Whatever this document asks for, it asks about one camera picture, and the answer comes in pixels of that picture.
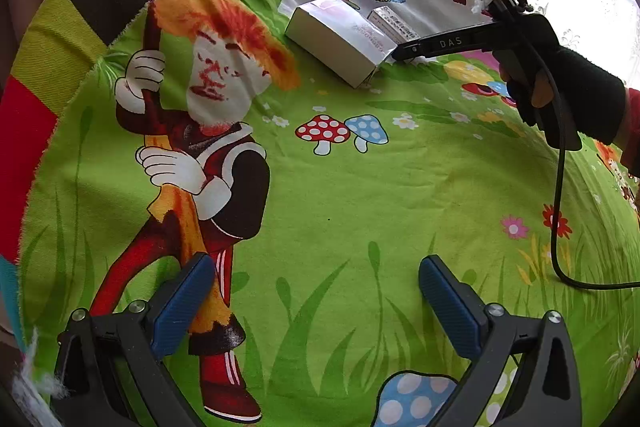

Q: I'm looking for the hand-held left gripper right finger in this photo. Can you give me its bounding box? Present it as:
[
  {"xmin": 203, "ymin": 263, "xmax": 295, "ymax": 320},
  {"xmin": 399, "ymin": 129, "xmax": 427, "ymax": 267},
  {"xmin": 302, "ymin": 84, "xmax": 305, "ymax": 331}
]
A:
[{"xmin": 418, "ymin": 255, "xmax": 583, "ymax": 427}]

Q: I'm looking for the person's right hand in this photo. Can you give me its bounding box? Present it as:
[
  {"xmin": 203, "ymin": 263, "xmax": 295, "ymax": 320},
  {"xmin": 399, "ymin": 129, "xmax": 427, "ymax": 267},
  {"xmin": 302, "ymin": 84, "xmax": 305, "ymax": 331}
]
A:
[{"xmin": 500, "ymin": 47, "xmax": 628, "ymax": 151}]

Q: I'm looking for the black cable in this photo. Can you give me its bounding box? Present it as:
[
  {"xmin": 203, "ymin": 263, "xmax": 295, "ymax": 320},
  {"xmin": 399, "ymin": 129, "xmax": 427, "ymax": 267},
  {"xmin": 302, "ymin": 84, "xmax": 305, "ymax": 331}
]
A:
[{"xmin": 520, "ymin": 0, "xmax": 640, "ymax": 292}]

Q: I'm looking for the white barcode box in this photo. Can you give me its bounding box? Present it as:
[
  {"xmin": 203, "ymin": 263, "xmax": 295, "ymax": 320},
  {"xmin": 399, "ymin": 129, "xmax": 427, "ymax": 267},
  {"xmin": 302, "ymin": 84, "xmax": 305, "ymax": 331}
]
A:
[{"xmin": 367, "ymin": 5, "xmax": 418, "ymax": 45}]

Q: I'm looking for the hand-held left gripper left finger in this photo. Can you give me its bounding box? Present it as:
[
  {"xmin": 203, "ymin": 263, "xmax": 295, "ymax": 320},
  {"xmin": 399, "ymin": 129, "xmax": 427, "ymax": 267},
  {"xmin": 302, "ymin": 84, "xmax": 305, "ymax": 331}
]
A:
[{"xmin": 52, "ymin": 252, "xmax": 217, "ymax": 427}]

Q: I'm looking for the pink floral box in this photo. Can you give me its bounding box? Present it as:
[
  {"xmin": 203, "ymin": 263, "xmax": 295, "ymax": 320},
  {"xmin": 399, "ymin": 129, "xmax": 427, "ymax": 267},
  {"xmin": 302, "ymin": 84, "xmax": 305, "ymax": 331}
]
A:
[{"xmin": 285, "ymin": 0, "xmax": 396, "ymax": 88}]

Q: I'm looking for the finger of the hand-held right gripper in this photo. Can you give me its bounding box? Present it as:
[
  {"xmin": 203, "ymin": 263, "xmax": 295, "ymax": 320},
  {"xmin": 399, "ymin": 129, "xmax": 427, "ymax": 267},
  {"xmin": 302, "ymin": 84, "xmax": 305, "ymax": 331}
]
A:
[{"xmin": 391, "ymin": 21, "xmax": 501, "ymax": 62}]

